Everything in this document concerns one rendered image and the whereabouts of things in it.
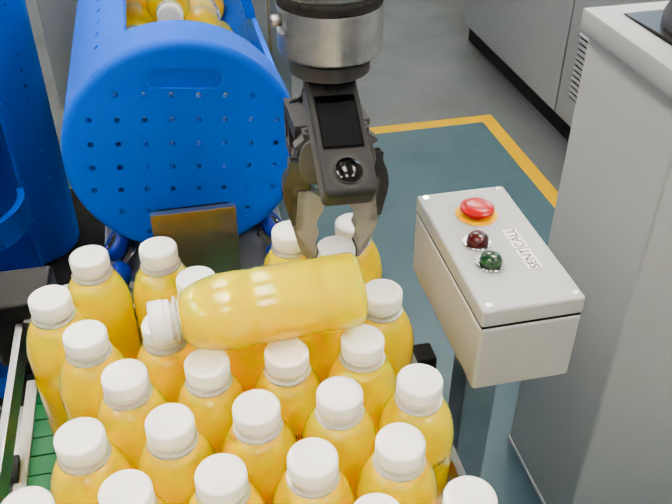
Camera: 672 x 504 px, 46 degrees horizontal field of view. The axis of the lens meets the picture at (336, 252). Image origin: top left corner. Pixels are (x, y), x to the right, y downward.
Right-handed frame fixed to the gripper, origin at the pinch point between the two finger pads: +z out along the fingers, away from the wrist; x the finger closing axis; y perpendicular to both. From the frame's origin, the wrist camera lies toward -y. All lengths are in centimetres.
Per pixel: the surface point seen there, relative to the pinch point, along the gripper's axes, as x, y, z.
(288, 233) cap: 3.9, 5.4, 0.8
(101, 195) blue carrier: 23.9, 23.2, 4.2
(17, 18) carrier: 50, 144, 23
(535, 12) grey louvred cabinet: -139, 237, 69
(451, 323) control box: -10.6, -6.0, 6.4
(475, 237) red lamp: -13.4, -3.2, -1.8
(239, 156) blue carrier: 6.9, 23.1, 1.0
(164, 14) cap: 14, 57, -5
